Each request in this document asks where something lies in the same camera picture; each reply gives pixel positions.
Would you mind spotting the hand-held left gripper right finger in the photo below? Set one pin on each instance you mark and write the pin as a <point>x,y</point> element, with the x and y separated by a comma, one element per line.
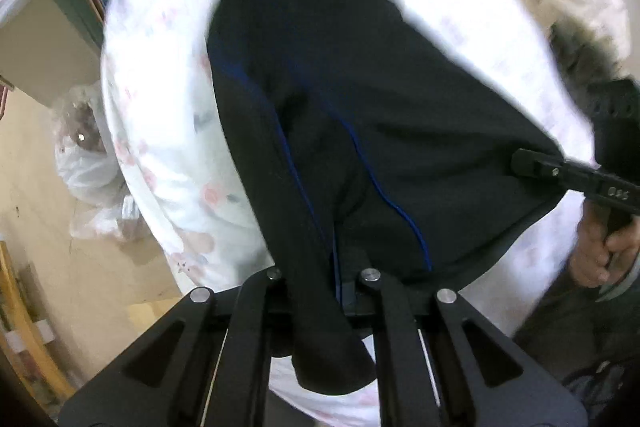
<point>385,307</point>

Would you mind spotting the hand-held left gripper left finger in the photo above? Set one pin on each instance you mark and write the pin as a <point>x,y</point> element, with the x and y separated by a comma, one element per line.
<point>252,307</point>

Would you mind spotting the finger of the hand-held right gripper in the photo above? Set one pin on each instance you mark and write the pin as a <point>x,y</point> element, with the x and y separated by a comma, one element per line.
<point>537,164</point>

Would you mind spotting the black pants with blue piping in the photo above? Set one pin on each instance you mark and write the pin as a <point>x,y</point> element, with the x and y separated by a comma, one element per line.
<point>350,147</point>

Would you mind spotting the person's right hand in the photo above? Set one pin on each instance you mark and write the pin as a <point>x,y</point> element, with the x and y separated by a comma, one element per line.
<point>602,244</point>

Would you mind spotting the person's dark trousers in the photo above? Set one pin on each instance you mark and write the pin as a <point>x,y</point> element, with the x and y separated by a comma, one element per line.
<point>565,332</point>

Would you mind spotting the white floral bed sheet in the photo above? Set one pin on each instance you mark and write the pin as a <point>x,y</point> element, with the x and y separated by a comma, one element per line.
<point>165,132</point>

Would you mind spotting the white plastic bag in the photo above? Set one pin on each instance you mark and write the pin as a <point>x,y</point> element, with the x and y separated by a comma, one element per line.
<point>92,167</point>

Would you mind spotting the cardboard box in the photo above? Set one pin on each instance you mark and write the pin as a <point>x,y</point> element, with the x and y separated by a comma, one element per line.
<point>45,42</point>

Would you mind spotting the wooden furniture frame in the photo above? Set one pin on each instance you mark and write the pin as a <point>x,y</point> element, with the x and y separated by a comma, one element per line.
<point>25,322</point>

